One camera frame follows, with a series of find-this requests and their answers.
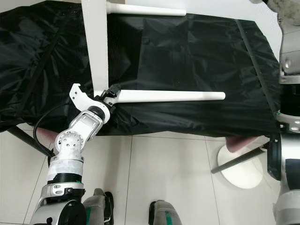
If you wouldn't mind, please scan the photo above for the white plastic children table top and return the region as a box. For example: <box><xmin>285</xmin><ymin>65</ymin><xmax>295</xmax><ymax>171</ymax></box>
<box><xmin>81</xmin><ymin>0</ymin><xmax>109</xmax><ymax>99</ymax></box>

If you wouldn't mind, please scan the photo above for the white plastic table leg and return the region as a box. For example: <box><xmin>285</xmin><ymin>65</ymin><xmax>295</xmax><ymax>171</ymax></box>
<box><xmin>98</xmin><ymin>90</ymin><xmax>226</xmax><ymax>104</ymax></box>
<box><xmin>107</xmin><ymin>2</ymin><xmax>187</xmax><ymax>17</ymax></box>

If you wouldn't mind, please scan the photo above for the black table cloth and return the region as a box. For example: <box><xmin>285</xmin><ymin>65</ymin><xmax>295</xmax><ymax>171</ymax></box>
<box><xmin>0</xmin><ymin>1</ymin><xmax>284</xmax><ymax>139</ymax></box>

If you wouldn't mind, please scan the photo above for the grey robot left foot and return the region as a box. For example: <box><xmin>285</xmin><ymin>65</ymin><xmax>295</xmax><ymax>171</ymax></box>
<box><xmin>82</xmin><ymin>187</ymin><xmax>115</xmax><ymax>225</ymax></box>

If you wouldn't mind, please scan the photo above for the grey robot foot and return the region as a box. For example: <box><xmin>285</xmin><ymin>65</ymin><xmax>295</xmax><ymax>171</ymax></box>
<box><xmin>82</xmin><ymin>187</ymin><xmax>115</xmax><ymax>225</ymax></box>
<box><xmin>148</xmin><ymin>201</ymin><xmax>186</xmax><ymax>225</ymax></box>

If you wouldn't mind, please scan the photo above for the grey robot right foot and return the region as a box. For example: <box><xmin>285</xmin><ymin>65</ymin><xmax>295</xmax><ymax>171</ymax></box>
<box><xmin>148</xmin><ymin>201</ymin><xmax>186</xmax><ymax>225</ymax></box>

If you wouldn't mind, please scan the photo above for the white round floor plate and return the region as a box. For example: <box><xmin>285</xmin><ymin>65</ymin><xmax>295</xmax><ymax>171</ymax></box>
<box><xmin>217</xmin><ymin>144</ymin><xmax>265</xmax><ymax>189</ymax></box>

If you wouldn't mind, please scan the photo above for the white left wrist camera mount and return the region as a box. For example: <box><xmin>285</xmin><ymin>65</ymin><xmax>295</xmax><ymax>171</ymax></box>
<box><xmin>69</xmin><ymin>83</ymin><xmax>111</xmax><ymax>118</ymax></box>

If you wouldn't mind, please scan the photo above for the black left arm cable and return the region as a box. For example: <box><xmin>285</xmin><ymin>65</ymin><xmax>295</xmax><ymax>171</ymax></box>
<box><xmin>33</xmin><ymin>101</ymin><xmax>71</xmax><ymax>158</ymax></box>

